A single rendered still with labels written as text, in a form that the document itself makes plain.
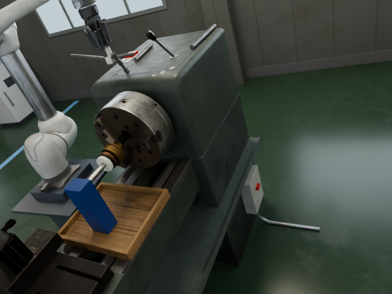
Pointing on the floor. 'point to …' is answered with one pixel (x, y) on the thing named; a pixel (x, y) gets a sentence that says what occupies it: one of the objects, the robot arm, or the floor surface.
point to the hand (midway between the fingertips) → (108, 55)
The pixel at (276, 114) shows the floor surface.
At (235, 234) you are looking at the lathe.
